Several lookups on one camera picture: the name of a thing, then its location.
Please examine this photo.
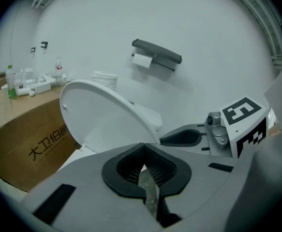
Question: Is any clear bottle with red label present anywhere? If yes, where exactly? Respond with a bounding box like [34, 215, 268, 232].
[55, 56, 64, 79]

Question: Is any grey wall paper holder shelf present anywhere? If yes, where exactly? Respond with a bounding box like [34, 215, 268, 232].
[132, 39, 182, 72]

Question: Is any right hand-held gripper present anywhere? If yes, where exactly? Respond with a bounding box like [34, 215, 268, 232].
[159, 96, 268, 160]

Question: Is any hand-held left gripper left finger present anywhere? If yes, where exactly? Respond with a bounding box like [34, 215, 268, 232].
[21, 142, 165, 232]

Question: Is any white crinkled plastic packet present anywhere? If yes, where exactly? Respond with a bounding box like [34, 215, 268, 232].
[38, 73, 57, 85]

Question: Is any large brown cardboard box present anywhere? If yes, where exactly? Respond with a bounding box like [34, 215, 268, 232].
[0, 86, 83, 193]

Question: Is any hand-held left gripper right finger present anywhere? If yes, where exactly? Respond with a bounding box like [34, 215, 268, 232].
[144, 142, 239, 232]

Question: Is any white toilet paper roll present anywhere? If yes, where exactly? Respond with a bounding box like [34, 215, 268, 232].
[92, 70, 119, 91]

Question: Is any white paper roll in holder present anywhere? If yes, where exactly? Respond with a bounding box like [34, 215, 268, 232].
[132, 53, 153, 69]

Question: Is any clear bottle with green label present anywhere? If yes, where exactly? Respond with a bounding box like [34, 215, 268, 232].
[5, 65, 17, 99]

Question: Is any white small carton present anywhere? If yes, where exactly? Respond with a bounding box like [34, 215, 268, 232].
[35, 82, 52, 94]

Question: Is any white ceramic toilet with tank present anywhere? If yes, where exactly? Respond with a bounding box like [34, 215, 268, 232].
[58, 101, 163, 174]

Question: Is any white tube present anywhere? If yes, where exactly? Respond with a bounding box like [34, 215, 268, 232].
[17, 87, 32, 96]

